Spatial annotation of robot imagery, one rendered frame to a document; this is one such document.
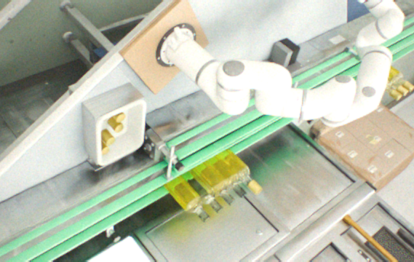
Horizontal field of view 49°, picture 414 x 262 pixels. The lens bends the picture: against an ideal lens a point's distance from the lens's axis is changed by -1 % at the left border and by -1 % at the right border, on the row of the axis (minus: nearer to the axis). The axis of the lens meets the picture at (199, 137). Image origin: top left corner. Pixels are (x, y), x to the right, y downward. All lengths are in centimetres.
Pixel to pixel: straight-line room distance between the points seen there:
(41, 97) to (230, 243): 105
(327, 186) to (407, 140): 403
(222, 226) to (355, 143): 400
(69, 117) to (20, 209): 32
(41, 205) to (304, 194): 102
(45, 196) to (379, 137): 476
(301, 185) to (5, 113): 127
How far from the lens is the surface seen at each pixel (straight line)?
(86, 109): 138
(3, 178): 147
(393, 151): 573
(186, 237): 166
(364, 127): 583
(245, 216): 175
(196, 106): 167
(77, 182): 155
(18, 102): 213
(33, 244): 147
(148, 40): 137
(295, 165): 201
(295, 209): 187
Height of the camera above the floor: 165
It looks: 27 degrees down
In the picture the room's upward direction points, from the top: 135 degrees clockwise
